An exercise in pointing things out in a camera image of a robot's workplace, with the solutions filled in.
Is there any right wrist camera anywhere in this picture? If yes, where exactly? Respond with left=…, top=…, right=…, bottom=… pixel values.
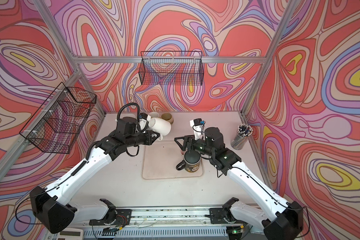
left=190, top=119, right=205, bottom=140

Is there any black wire basket back wall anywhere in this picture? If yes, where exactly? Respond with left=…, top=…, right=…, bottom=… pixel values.
left=139, top=50, right=204, bottom=86

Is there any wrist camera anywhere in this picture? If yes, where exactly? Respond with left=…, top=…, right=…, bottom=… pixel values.
left=190, top=119, right=205, bottom=140
left=139, top=113, right=152, bottom=132

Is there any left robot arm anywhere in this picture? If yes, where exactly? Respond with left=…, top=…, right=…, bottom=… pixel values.
left=30, top=113, right=171, bottom=234

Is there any cream speckled round mug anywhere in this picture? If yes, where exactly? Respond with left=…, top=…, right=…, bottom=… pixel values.
left=161, top=113, right=174, bottom=125

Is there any beige rectangular tray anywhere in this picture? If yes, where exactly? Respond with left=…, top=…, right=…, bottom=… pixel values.
left=142, top=141, right=204, bottom=180

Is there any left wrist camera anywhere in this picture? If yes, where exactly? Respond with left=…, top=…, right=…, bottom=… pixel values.
left=139, top=113, right=152, bottom=132

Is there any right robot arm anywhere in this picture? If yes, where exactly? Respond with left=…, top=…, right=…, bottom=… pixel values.
left=174, top=127, right=304, bottom=240

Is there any light green ceramic mug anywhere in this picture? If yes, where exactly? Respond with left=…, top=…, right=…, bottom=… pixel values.
left=149, top=112, right=160, bottom=118

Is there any white calculator device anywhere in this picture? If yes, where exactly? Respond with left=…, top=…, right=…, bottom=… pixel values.
left=57, top=228, right=84, bottom=240

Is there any black wire basket wall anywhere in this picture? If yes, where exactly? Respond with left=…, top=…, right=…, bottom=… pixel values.
left=139, top=50, right=204, bottom=86
left=19, top=83, right=97, bottom=154

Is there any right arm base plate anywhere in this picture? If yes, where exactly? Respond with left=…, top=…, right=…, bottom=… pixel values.
left=205, top=208, right=248, bottom=225

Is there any black wire basket left wall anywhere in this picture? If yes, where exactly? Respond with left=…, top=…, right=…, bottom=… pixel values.
left=19, top=83, right=97, bottom=154

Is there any white ceramic mug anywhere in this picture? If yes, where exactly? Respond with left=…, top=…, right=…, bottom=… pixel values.
left=149, top=118, right=172, bottom=141

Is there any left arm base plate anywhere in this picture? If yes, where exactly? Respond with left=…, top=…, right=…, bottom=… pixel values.
left=89, top=209, right=132, bottom=227

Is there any metal cup of pens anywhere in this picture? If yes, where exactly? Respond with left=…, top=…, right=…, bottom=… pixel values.
left=231, top=124, right=253, bottom=150

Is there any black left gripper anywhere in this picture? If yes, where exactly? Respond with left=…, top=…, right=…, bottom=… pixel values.
left=124, top=129, right=161, bottom=149

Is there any black patterned mug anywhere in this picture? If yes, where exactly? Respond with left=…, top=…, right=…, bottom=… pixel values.
left=176, top=150, right=201, bottom=173

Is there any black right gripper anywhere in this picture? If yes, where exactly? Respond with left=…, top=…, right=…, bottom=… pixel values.
left=174, top=134, right=215, bottom=157

